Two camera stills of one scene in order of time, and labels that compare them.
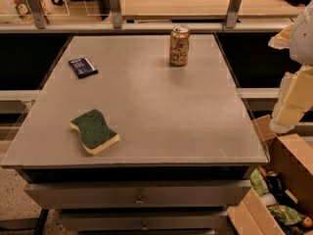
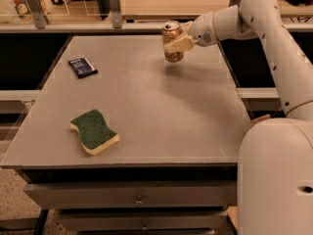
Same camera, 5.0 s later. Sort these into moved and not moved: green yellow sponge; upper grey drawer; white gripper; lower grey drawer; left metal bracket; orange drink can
Moved: white gripper; orange drink can
Not moved: upper grey drawer; green yellow sponge; left metal bracket; lower grey drawer
